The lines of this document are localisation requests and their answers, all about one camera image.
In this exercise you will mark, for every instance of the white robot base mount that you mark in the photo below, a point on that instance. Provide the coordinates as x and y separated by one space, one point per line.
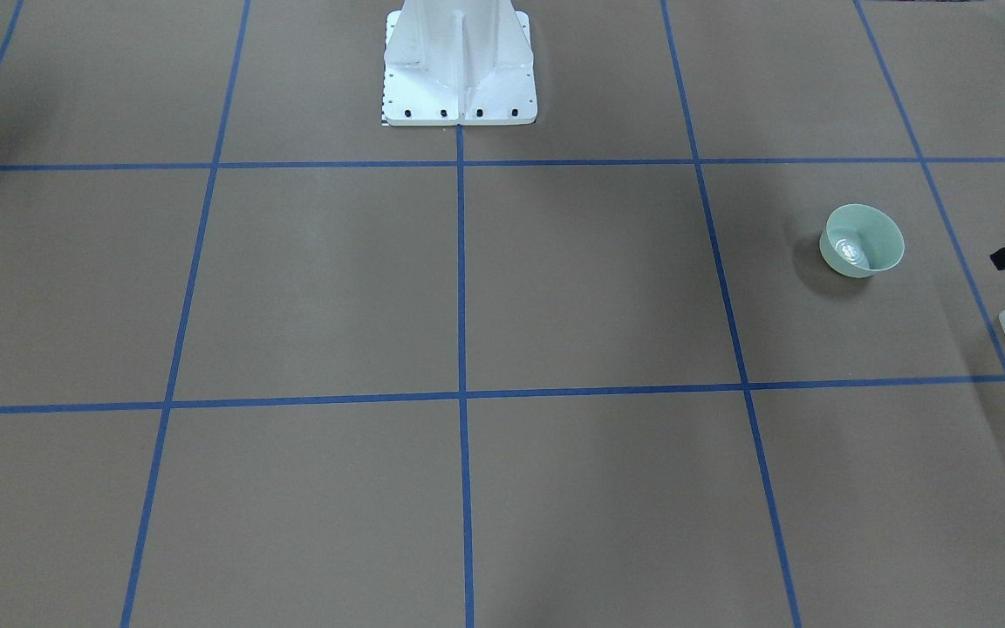
450 63

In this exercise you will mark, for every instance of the mint green bowl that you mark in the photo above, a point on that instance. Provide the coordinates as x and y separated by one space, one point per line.
860 241

